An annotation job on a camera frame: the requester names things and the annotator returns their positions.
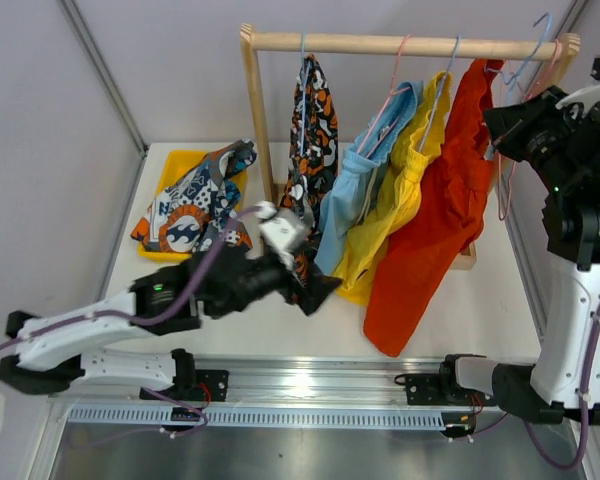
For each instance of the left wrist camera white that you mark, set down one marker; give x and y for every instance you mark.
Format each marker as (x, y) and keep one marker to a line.
(282, 230)

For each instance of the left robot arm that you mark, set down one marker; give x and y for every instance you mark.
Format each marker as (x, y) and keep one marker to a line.
(53, 354)

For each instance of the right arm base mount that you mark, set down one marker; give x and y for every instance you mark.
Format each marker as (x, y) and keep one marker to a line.
(434, 389)

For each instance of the aluminium mounting rail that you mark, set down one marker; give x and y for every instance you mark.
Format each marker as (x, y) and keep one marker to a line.
(297, 381)

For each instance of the blue wire hanger far left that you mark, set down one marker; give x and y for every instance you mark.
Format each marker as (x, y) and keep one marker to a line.
(304, 82)

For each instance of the yellow shorts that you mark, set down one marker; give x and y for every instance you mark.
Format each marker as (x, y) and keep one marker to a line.
(398, 199)

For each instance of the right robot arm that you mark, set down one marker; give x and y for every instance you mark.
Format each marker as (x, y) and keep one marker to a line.
(565, 380)

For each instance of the wooden clothes rack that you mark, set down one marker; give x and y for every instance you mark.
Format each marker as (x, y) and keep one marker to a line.
(253, 41)

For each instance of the aluminium frame post left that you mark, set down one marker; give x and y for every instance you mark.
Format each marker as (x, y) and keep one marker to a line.
(96, 59)

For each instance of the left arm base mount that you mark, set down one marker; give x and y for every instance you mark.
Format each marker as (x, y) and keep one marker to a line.
(211, 385)

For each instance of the pink wire hanger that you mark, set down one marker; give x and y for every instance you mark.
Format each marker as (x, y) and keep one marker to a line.
(503, 186)
(392, 92)

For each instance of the light blue shorts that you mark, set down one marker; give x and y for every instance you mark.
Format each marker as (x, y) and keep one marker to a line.
(342, 206)

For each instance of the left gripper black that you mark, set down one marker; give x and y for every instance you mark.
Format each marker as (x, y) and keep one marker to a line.
(306, 297)

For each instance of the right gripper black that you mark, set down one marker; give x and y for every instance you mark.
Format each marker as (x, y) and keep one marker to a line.
(509, 126)

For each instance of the yellow plastic tray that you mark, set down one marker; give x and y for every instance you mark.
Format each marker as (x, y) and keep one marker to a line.
(175, 165)

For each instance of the orange red shorts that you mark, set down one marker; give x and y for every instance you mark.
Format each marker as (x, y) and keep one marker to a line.
(455, 191)

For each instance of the blue patterned print shorts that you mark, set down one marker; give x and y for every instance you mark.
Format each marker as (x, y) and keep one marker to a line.
(200, 210)

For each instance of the pink wire hanger on rack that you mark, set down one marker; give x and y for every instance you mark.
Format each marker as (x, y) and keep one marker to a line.
(392, 92)

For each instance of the slotted cable duct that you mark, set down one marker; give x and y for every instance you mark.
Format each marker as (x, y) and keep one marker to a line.
(221, 416)

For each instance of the black orange camouflage shorts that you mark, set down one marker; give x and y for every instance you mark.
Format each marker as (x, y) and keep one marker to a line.
(310, 178)

